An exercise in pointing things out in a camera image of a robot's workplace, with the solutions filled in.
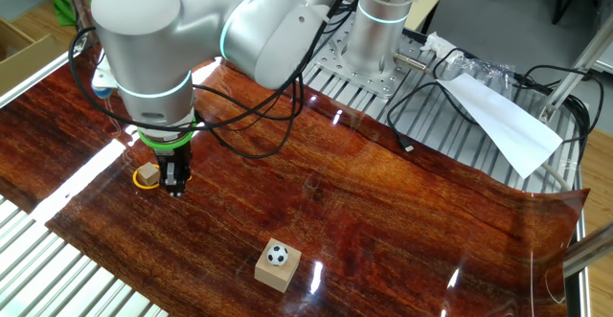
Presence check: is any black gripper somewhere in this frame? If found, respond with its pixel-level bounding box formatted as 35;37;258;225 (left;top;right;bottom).
153;145;193;198

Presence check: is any yellow bubble ring wand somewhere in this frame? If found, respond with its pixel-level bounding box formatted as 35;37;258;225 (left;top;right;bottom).
132;166;193;191

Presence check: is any miniature soccer ball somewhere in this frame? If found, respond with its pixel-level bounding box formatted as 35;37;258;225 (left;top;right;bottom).
265;244;290;267

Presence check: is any small wooden cube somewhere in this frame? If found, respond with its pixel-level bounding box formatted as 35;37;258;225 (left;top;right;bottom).
136;161;162;188

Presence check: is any large wooden block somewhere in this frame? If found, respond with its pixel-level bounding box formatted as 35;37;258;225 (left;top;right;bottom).
254;238;303;294

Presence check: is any glossy wood-grain mat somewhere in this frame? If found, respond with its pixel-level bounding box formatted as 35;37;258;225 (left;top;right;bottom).
0;6;591;317

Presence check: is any cardboard box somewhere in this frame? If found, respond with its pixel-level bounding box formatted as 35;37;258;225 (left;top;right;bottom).
0;17;73;98

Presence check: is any silver cylindrical connector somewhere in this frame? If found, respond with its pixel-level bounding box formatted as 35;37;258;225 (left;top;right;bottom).
393;52;430;73

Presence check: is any white crumpled wrapper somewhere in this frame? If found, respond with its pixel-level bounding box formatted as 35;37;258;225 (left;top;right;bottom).
420;32;457;60

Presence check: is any clear plastic bag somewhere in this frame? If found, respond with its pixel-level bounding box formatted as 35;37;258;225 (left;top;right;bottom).
448;52;516;99

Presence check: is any white paper sheet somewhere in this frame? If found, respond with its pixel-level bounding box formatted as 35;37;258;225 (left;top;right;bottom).
436;72;564;180

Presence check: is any green flange ring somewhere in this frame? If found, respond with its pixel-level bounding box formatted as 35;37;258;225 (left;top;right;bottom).
137;118;197;152

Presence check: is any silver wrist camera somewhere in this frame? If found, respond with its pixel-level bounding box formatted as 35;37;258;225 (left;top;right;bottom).
90;56;121;101

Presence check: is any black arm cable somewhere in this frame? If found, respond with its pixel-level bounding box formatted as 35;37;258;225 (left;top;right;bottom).
68;0;365;160

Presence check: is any aluminium frame post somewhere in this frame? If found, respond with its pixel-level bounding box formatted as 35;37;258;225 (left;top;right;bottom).
59;0;100;53
538;17;613;125

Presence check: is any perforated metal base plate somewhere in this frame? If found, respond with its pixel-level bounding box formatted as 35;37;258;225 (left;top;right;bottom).
313;12;432;101

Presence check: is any black USB cable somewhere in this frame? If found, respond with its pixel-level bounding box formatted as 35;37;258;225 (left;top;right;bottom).
385;80;483;154

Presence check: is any grey cable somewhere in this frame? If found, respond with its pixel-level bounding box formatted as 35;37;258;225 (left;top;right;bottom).
540;161;574;192

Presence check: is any black cable bundle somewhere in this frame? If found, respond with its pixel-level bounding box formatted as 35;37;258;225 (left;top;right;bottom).
514;64;605;165

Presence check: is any aluminium frame bar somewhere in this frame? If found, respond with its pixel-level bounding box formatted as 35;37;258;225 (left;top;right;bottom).
562;220;613;280

